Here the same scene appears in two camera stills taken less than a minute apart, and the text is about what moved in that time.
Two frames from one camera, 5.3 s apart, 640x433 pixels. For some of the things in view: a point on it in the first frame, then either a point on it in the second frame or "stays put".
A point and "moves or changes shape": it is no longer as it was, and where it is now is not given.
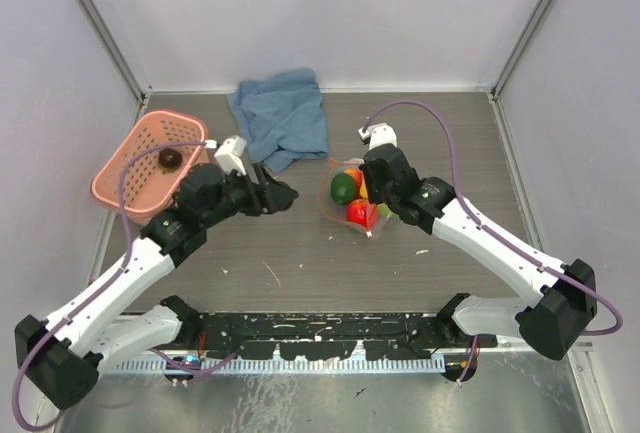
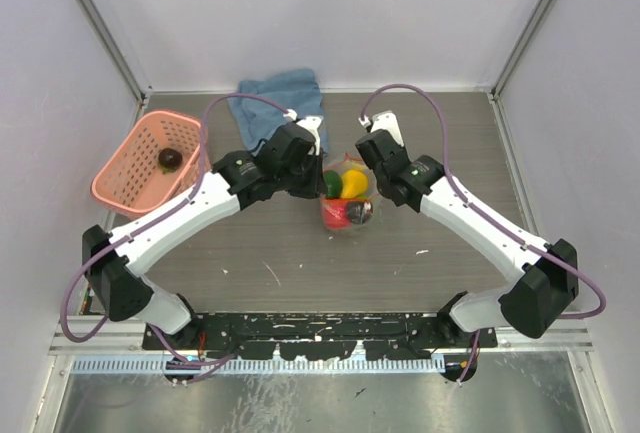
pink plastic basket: (147, 189) stays put
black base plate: (332, 336) stays put
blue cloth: (283, 117) stays put
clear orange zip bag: (342, 199) moves or changes shape
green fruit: (343, 188) moves or changes shape
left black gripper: (266, 196) -> (315, 186)
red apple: (360, 211) -> (334, 213)
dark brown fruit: (170, 159) stays put
